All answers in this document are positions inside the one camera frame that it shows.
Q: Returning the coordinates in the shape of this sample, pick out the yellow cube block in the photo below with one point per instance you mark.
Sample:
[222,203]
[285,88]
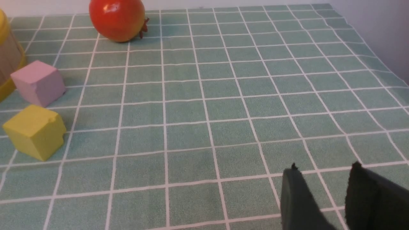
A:
[36,131]

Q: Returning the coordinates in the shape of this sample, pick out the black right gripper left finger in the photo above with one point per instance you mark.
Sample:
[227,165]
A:
[299,209]

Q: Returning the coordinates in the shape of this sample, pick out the pink cube block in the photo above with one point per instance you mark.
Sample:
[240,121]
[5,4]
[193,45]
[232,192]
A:
[39,83]

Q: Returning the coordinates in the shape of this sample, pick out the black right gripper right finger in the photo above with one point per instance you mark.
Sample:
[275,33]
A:
[375,203]

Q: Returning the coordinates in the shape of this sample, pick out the green checkered tablecloth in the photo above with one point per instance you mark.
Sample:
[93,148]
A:
[191,126]

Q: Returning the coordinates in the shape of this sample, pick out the red tomato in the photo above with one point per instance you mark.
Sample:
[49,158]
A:
[118,20]

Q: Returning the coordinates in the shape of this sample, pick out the bamboo steamer tray yellow rim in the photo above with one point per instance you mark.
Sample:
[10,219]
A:
[12,57]

